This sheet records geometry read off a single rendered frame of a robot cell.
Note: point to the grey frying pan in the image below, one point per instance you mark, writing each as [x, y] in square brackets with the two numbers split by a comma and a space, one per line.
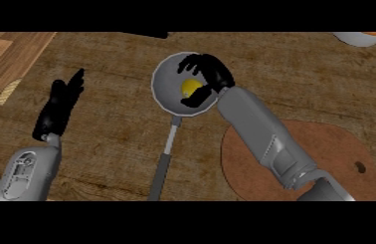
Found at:
[168, 88]

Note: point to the pale wooden board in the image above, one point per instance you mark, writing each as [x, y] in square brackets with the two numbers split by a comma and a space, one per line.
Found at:
[19, 62]

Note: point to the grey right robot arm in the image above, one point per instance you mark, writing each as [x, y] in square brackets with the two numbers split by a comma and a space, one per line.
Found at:
[267, 135]

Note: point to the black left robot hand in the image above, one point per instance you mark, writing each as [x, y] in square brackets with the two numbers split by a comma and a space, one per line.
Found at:
[56, 108]

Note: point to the white bowl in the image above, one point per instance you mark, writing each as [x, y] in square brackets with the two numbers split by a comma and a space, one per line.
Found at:
[355, 38]

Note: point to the yellow lemon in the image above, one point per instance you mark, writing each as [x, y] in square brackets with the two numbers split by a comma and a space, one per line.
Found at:
[190, 87]

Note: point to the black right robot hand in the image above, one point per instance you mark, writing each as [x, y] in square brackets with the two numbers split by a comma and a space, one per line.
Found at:
[215, 73]

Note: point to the black appliance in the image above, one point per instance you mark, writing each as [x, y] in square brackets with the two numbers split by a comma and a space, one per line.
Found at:
[146, 34]

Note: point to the round brown cutting board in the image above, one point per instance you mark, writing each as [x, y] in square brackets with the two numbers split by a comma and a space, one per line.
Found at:
[338, 155]

